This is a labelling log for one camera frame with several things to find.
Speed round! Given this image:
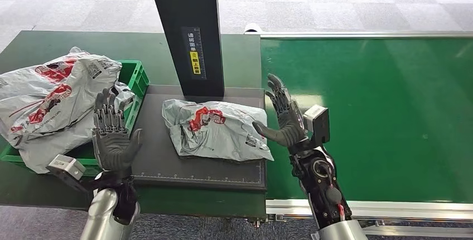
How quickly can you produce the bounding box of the large grey red-print mailer bag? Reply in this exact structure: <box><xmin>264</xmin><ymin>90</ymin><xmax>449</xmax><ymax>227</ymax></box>
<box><xmin>0</xmin><ymin>47</ymin><xmax>123</xmax><ymax>147</ymax></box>

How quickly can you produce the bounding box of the small grey red-print mailer bag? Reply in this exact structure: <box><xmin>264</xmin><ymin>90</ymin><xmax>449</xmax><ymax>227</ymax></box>
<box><xmin>162</xmin><ymin>99</ymin><xmax>275</xmax><ymax>162</ymax></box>

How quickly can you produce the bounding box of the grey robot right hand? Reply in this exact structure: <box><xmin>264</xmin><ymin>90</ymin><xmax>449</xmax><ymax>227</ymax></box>
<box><xmin>252</xmin><ymin>74</ymin><xmax>309</xmax><ymax>148</ymax></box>

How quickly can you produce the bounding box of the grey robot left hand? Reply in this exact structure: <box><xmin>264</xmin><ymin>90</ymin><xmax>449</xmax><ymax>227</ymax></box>
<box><xmin>91</xmin><ymin>88</ymin><xmax>143</xmax><ymax>178</ymax></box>

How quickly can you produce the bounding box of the dark green table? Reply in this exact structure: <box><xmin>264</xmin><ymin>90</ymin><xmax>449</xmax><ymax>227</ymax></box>
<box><xmin>0</xmin><ymin>30</ymin><xmax>268</xmax><ymax>219</ymax></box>

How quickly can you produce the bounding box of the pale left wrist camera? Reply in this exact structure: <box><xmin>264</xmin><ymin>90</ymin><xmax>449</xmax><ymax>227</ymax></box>
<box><xmin>46</xmin><ymin>154</ymin><xmax>97</xmax><ymax>193</ymax></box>

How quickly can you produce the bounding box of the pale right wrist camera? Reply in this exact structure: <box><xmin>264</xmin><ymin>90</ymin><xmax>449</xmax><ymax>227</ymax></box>
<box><xmin>303</xmin><ymin>104</ymin><xmax>330</xmax><ymax>145</ymax></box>

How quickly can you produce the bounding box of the green plastic crate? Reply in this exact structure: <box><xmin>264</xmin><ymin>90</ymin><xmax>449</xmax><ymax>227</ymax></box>
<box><xmin>0</xmin><ymin>59</ymin><xmax>151</xmax><ymax>177</ymax></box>

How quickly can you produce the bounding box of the black scanner platform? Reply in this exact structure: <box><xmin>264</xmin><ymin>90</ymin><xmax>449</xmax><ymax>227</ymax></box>
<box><xmin>131</xmin><ymin>84</ymin><xmax>268</xmax><ymax>193</ymax></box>

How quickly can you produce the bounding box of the crumpled grey mailer bag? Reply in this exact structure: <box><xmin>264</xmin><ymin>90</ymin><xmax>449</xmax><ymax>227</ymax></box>
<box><xmin>16</xmin><ymin>81</ymin><xmax>136</xmax><ymax>174</ymax></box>

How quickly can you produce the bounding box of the black scanner column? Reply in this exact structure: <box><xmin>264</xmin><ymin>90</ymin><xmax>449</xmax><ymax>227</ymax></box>
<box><xmin>146</xmin><ymin>0</ymin><xmax>225</xmax><ymax>98</ymax></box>

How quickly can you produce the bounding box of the green conveyor belt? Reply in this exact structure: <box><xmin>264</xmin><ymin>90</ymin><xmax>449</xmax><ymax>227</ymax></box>
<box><xmin>260</xmin><ymin>37</ymin><xmax>473</xmax><ymax>204</ymax></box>

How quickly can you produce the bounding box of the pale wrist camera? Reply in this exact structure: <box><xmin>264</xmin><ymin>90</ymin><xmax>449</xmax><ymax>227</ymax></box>
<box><xmin>46</xmin><ymin>154</ymin><xmax>97</xmax><ymax>193</ymax></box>
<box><xmin>303</xmin><ymin>104</ymin><xmax>330</xmax><ymax>145</ymax></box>

